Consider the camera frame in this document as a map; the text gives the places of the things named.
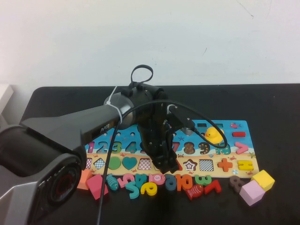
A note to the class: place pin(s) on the pink number one piece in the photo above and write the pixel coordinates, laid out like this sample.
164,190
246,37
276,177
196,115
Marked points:
92,147

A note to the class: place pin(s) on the lilac wooden cube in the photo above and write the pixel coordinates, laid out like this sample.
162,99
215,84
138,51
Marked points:
250,193

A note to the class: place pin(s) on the pink wooden fish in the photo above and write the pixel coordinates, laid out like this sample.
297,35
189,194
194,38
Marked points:
153,179

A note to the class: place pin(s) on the pink number five piece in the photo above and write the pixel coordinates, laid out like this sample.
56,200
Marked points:
127,177

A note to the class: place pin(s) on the orange plus sign piece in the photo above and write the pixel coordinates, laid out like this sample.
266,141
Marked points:
224,164

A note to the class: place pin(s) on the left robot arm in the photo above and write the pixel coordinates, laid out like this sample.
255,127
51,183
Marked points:
58,131

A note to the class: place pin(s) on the yellow number six piece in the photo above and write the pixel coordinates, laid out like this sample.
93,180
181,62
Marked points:
144,190

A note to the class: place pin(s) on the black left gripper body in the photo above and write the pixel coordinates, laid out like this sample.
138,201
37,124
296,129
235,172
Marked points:
154,136

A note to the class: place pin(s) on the pink wooden cube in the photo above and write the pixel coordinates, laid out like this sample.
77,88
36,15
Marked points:
95,186

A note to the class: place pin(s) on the teal number four piece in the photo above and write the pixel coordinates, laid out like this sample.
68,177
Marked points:
143,181

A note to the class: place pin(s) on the teal heart piece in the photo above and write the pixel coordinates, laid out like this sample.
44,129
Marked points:
129,162

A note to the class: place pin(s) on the teal wooden fish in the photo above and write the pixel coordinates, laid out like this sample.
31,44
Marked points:
113,182

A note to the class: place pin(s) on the pink greater-than sign piece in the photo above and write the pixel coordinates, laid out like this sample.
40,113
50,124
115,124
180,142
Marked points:
243,147

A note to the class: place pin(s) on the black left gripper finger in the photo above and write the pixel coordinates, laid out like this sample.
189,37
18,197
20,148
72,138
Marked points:
173,164
161,166

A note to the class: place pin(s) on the red wooden fish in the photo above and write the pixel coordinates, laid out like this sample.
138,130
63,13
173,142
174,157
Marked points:
194,192

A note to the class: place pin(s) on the green circle piece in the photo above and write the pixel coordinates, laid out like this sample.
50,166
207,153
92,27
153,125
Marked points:
115,162

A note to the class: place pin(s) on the red number seven piece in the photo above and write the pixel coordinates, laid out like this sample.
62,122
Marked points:
214,184

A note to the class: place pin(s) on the white box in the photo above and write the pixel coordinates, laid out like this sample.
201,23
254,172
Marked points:
4,96

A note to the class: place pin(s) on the brown number eight piece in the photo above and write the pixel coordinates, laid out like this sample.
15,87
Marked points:
236,184

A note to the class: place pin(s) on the yellow wooden cube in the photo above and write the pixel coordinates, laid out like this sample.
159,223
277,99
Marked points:
262,178

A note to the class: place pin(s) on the yellow rubber duck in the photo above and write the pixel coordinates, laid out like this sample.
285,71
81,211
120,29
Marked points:
212,134

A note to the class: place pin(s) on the colourful wooden puzzle board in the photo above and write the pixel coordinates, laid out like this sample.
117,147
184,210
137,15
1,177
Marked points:
133,156

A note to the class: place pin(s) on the yellow equals sign piece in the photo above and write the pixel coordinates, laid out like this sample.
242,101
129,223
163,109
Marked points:
245,165

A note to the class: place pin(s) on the white zip tie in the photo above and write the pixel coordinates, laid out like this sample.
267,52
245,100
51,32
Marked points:
118,113

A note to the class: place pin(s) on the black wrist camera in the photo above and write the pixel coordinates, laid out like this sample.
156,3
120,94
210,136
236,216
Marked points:
179,119

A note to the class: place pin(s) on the red triangle piece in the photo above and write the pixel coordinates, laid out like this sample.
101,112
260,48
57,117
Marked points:
180,167

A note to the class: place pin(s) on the orange wooden cube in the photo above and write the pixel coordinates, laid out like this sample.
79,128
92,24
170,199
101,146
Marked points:
85,181

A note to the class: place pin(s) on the green number three piece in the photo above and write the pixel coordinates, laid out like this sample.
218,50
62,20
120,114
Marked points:
198,180

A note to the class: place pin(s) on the red minus sign piece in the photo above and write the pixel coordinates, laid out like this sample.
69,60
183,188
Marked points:
238,134

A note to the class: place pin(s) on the orange number ten piece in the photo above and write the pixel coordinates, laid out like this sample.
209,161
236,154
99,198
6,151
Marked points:
188,182

